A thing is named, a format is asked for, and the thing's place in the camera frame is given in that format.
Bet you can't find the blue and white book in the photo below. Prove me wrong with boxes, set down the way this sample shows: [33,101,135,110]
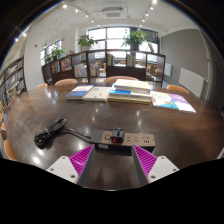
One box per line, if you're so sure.
[108,88,153,100]

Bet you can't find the black bundled power cable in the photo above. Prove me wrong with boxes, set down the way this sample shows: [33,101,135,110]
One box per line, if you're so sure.
[34,117,93,149]

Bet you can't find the wall bookcase with books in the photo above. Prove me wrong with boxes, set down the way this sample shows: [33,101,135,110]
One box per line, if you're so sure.
[0,55,28,111]

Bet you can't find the colourful picture book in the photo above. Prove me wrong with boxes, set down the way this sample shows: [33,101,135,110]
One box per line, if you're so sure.
[150,90,179,110]

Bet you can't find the side window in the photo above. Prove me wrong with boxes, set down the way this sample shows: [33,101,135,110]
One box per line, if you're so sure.
[39,39,64,66]

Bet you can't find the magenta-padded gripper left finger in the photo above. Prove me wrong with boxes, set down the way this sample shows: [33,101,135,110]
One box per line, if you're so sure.
[45,144,96,188]

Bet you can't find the dark open shelf unit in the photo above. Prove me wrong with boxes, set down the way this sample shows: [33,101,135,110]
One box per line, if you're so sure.
[41,49,167,88]

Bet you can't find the large white wall radiator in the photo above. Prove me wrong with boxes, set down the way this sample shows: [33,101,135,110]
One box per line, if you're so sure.
[178,67,206,98]

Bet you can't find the thin white book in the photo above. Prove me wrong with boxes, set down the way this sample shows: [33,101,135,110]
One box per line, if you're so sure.
[82,86,112,102]

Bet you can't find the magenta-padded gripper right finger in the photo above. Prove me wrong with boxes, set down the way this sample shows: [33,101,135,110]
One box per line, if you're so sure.
[131,144,180,187]

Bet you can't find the tan book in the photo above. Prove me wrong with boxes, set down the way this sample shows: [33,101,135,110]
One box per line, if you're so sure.
[107,95,152,105]

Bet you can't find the orange chairs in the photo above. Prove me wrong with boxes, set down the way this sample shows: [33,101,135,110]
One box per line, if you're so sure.
[0,75,191,162]

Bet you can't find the ceiling spot lights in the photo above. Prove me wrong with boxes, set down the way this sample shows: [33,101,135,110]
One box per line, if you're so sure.
[14,1,158,43]

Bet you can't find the green potted plant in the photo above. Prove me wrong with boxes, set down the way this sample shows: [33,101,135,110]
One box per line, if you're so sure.
[121,29,148,51]
[77,34,98,52]
[44,46,66,63]

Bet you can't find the dark blue book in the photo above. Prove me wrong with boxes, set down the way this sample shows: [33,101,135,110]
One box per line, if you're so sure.
[64,84,95,101]

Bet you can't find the small white wall radiator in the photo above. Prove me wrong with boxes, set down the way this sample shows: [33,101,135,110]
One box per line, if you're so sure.
[163,63,173,78]

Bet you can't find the ceiling air conditioner unit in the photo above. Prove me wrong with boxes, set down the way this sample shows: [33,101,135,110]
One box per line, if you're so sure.
[101,6,125,19]

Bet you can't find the large window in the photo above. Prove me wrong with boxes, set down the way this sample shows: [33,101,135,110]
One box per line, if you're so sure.
[87,27,159,54]

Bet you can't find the purple and white book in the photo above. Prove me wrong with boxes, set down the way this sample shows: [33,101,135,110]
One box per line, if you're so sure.
[168,93,198,115]

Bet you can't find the thick white book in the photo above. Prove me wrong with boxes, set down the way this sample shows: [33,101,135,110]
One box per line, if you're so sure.
[113,78,153,96]

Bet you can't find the black charger block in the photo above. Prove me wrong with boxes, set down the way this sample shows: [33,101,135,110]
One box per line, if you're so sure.
[111,127,126,144]

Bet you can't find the brown and black power strip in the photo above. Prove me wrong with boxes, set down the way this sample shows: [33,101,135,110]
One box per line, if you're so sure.
[90,129,157,156]

